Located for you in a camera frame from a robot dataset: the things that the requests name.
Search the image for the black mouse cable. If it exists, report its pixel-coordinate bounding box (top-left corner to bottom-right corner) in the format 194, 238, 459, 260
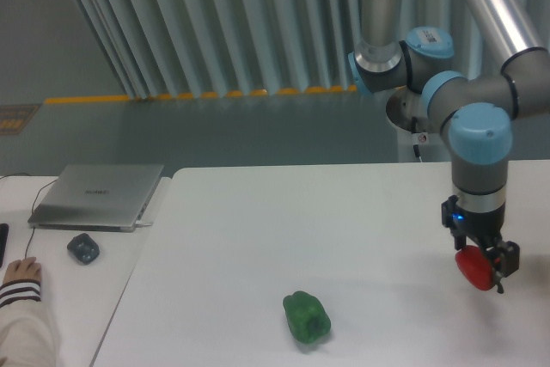
0, 173, 60, 258

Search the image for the red bell pepper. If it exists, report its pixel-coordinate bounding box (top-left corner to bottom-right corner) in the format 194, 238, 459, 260
455, 245, 496, 291

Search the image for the dark grey small tray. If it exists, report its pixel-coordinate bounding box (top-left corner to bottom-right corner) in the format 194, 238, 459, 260
67, 233, 101, 265

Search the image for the green bell pepper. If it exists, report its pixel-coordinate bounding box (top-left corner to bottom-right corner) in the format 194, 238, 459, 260
283, 291, 332, 345

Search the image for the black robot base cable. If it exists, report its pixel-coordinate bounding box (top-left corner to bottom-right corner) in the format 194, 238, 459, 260
410, 115, 424, 163

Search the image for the white usb plug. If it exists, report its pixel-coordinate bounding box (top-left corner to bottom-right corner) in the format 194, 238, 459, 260
135, 221, 153, 228

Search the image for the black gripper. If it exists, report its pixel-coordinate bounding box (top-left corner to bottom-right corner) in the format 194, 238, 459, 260
441, 195, 520, 293

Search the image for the white striped sleeve forearm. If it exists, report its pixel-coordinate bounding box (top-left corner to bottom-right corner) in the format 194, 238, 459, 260
1, 279, 57, 366

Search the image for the person's hand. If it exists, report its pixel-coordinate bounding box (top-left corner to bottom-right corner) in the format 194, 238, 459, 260
3, 257, 42, 284

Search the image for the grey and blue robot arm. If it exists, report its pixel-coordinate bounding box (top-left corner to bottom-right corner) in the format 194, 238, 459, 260
348, 0, 549, 291

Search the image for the black phone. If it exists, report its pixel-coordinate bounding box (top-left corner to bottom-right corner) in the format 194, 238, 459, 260
0, 223, 9, 267

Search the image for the silver closed laptop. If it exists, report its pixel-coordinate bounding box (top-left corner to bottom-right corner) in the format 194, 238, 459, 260
28, 164, 163, 232

